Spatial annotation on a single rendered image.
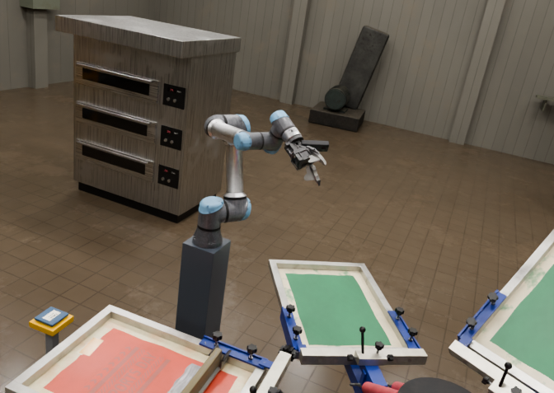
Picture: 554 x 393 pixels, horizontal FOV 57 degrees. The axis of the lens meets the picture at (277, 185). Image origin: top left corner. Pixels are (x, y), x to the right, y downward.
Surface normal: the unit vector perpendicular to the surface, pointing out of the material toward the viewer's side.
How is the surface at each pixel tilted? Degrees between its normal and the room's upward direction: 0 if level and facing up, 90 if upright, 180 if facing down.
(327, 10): 90
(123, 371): 0
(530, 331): 32
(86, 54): 90
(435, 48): 90
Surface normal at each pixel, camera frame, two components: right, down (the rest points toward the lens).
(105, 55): -0.40, 0.28
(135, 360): 0.14, -0.92
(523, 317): -0.29, -0.71
